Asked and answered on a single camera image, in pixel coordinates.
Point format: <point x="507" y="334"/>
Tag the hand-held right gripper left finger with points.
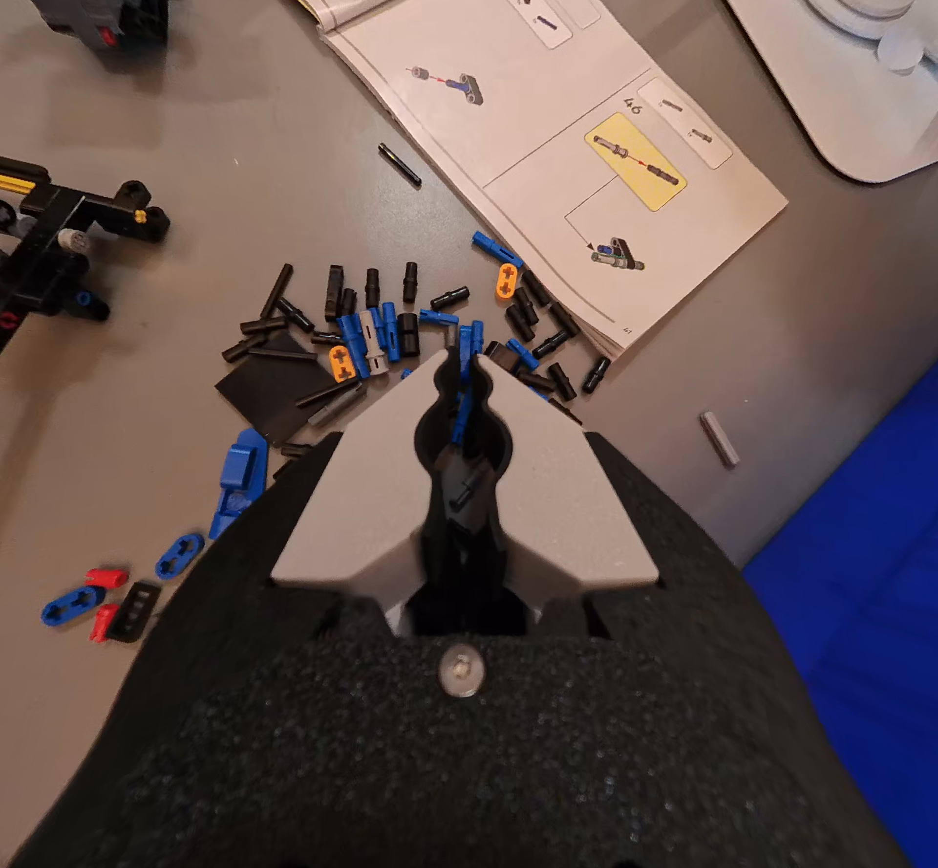
<point x="359" y="509"/>

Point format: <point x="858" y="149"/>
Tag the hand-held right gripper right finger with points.
<point x="571" y="509"/>

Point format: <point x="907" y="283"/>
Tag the black grey lego connector piece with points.
<point x="465" y="483"/>

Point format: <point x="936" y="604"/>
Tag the pile of lego pieces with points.
<point x="366" y="340"/>

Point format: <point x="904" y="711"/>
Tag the black yellow lego assembly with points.
<point x="58" y="237"/>

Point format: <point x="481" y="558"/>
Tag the blue lego panel piece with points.
<point x="238" y="479"/>

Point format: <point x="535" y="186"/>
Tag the grey lego axle connector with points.
<point x="719" y="439"/>

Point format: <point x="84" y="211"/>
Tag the blue thin lego liftarm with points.
<point x="72" y="605"/>
<point x="179" y="555"/>

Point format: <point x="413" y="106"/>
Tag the black lego liftarm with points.
<point x="135" y="611"/>

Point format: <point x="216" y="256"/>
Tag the red lego pin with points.
<point x="104" y="622"/>
<point x="108" y="576"/>

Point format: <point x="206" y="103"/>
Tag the black lego axle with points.
<point x="399" y="164"/>

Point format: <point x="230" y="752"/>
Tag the lego instruction booklet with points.
<point x="513" y="113"/>

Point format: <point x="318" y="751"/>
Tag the blue plastic bin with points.
<point x="865" y="589"/>

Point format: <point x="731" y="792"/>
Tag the wooden sign board white stand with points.
<point x="806" y="98"/>

